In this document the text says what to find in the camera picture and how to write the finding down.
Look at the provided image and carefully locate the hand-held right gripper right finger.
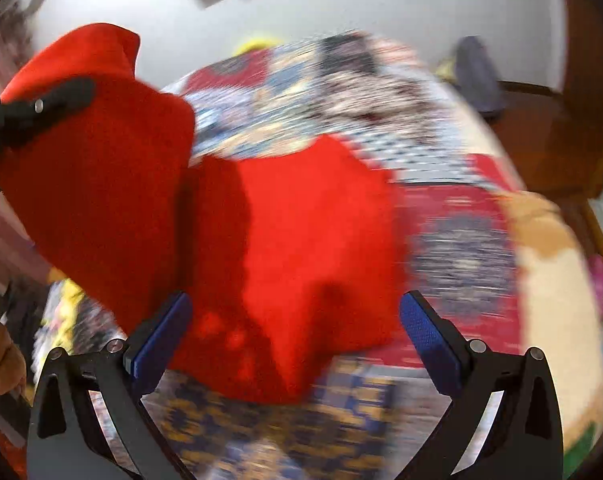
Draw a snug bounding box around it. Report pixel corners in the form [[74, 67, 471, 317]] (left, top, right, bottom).
[[394, 289, 565, 480]]

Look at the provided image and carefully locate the red garment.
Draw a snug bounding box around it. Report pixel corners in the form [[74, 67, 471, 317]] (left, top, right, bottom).
[[0, 22, 407, 406]]

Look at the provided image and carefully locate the brown wooden door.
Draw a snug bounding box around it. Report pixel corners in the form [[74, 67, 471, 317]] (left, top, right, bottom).
[[494, 0, 603, 203]]

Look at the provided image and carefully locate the colourful patterned blanket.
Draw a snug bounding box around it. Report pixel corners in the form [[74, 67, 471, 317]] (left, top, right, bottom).
[[86, 30, 532, 480]]

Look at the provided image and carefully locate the yellow cloth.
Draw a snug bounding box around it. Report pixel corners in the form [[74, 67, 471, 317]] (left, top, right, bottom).
[[44, 265, 113, 313], [232, 34, 282, 57]]

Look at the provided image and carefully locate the beige plush blanket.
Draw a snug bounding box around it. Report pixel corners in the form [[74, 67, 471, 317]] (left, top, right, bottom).
[[499, 191, 603, 463]]

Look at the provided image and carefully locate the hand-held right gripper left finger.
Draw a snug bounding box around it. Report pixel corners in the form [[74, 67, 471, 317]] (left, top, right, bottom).
[[26, 290, 195, 480]]

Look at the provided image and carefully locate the pink cloth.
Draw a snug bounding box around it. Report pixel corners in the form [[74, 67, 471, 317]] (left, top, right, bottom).
[[588, 254, 603, 320]]

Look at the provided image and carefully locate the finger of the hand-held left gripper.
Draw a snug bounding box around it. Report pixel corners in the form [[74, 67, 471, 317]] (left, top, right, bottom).
[[0, 77, 97, 152]]

